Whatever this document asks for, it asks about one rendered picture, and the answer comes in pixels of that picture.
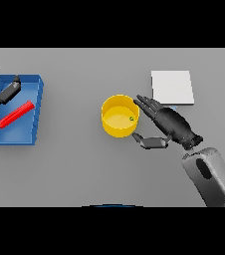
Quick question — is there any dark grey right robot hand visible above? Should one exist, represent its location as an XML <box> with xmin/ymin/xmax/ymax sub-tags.
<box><xmin>131</xmin><ymin>94</ymin><xmax>204</xmax><ymax>151</ymax></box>

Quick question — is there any red beaker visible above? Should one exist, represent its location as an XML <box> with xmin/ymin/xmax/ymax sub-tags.
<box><xmin>0</xmin><ymin>100</ymin><xmax>36</xmax><ymax>129</ymax></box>

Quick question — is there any pale square measuring scale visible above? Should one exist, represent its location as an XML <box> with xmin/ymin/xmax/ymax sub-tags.
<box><xmin>150</xmin><ymin>70</ymin><xmax>195</xmax><ymax>107</ymax></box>

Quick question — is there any yellow bowl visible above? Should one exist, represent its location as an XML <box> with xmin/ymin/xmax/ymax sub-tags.
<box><xmin>101</xmin><ymin>94</ymin><xmax>140</xmax><ymax>138</ymax></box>

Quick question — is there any blue tray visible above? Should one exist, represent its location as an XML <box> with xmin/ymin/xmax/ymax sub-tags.
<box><xmin>0</xmin><ymin>74</ymin><xmax>45</xmax><ymax>146</ymax></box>

